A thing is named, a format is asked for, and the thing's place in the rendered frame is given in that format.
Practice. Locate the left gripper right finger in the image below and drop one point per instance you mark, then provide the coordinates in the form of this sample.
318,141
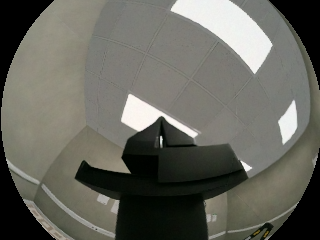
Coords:
174,137

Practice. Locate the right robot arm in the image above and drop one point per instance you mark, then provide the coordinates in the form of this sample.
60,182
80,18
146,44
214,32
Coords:
269,226

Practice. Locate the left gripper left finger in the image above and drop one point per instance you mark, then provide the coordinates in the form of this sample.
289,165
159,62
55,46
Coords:
148,137

